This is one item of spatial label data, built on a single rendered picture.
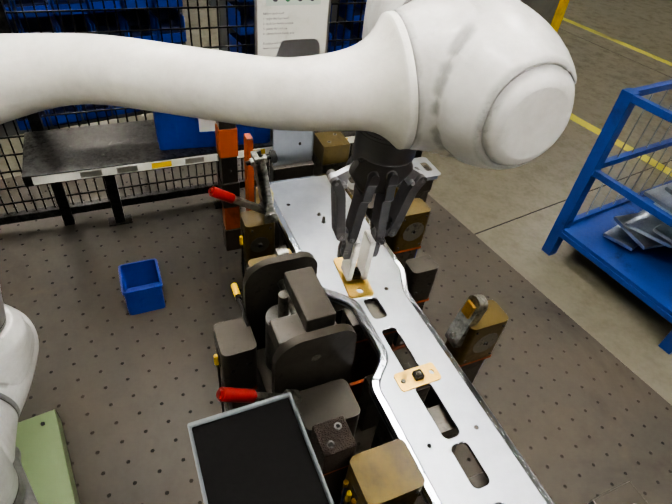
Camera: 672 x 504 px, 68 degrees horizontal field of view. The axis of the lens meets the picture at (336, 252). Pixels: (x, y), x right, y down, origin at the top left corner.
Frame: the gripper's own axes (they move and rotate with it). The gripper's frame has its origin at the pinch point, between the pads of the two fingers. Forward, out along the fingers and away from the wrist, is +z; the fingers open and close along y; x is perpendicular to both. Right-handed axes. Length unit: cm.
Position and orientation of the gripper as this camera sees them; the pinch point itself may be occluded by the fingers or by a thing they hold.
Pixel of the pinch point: (358, 255)
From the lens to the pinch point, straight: 70.3
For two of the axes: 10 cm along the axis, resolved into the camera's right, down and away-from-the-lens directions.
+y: 9.4, -0.8, 3.2
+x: -2.9, -6.5, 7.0
